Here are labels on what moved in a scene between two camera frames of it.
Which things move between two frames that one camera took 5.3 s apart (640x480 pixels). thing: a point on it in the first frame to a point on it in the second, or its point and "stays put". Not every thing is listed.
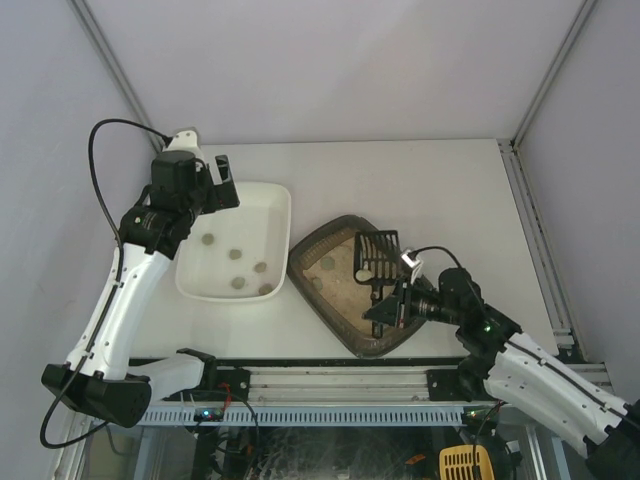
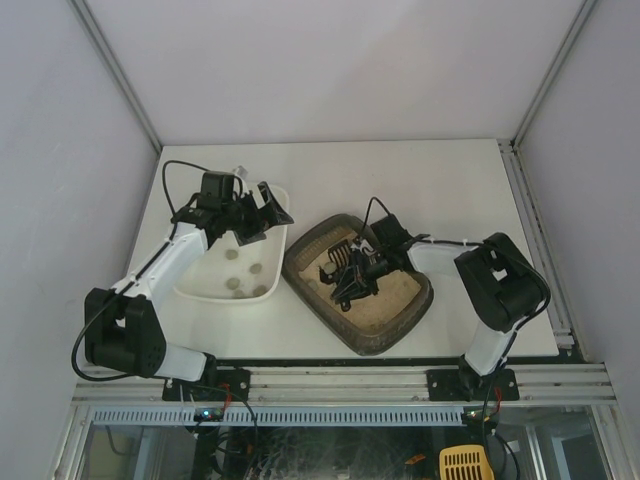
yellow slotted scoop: [467, 462] stays put
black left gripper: [220, 189] to [248, 215]
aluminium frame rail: [330, 386] stays put
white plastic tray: [242, 253] stays put
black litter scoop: [376, 261] to [338, 254]
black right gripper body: [403, 306] to [361, 272]
